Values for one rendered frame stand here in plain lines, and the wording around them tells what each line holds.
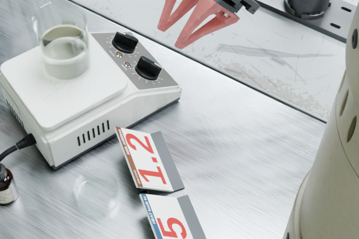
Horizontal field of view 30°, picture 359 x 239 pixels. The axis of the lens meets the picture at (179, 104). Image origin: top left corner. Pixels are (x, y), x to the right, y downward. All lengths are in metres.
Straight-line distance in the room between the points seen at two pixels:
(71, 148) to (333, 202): 0.61
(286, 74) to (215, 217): 0.25
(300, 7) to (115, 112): 0.34
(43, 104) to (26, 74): 0.05
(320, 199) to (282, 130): 0.64
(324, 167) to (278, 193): 0.59
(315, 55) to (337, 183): 0.75
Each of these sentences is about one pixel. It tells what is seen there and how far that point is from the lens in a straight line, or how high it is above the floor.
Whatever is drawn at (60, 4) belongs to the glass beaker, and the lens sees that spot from 0.81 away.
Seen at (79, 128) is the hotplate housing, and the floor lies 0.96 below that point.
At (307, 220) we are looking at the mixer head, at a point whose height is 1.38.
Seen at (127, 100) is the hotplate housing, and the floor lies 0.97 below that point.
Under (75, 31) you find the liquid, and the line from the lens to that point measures 0.82.
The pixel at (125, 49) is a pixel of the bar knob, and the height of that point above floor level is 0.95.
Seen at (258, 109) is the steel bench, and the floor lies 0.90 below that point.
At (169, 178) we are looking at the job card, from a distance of 0.84.
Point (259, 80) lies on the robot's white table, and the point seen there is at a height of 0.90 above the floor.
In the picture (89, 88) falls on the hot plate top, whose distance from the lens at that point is 0.81.
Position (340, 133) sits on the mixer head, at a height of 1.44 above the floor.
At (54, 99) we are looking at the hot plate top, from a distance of 0.81.
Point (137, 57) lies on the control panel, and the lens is 0.90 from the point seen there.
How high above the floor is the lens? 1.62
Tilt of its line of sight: 53 degrees down
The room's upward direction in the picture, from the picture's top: 2 degrees clockwise
